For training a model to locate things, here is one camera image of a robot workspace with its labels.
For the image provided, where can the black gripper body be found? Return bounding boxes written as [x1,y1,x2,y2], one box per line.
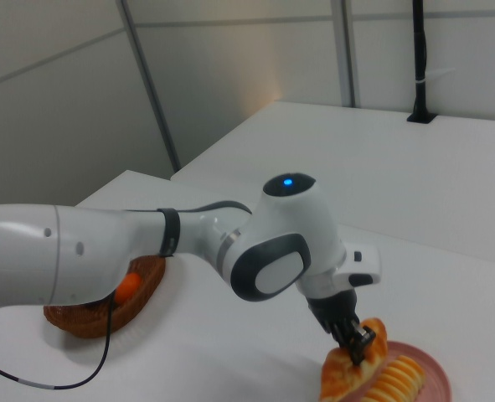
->
[307,288,361,336]

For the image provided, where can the braided toy bread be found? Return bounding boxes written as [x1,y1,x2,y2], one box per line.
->
[318,317,389,402]

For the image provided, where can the ridged toy bread roll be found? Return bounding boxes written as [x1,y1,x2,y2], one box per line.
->
[362,354,426,402]

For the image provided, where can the toy orange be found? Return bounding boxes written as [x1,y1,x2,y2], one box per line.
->
[113,272,142,305]

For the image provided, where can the pink plate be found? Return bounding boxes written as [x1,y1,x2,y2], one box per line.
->
[343,340,452,402]

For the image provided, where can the brown woven basket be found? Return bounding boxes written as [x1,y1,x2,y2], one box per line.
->
[42,255,168,339]

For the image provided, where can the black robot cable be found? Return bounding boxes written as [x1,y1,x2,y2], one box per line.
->
[0,288,121,390]

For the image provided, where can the white cable tie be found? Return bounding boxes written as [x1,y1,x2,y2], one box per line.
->
[414,68,456,85]

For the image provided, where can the grey partition post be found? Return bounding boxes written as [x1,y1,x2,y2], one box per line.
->
[338,0,357,108]

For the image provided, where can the black camera stand pole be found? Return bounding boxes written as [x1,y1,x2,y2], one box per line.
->
[405,0,437,125]

